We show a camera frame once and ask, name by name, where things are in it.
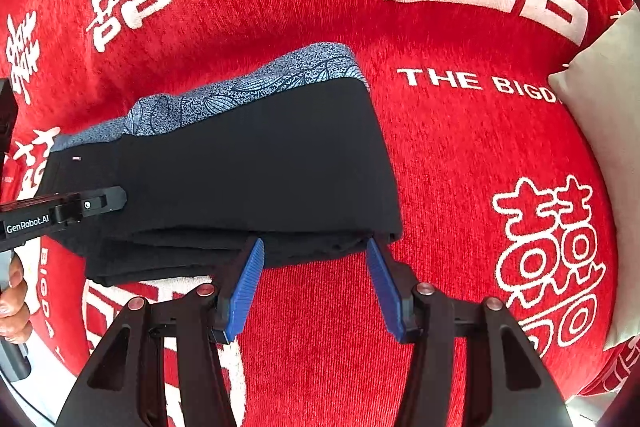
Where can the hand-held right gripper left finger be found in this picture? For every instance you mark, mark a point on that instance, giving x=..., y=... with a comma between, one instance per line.
x=245, y=292

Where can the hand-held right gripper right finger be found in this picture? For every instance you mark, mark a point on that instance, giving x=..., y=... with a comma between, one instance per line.
x=385, y=292

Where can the person's left hand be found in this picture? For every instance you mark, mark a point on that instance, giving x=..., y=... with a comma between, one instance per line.
x=17, y=317

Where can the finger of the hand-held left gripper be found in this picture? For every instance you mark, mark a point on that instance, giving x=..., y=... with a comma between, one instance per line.
x=6, y=112
x=105, y=202

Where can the black pants with blue trim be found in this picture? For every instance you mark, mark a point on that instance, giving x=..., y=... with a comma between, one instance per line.
x=250, y=157

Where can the red printed blanket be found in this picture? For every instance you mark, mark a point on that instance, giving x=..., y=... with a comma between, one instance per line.
x=450, y=182

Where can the grey pillow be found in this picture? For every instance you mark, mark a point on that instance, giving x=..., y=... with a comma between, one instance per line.
x=610, y=132

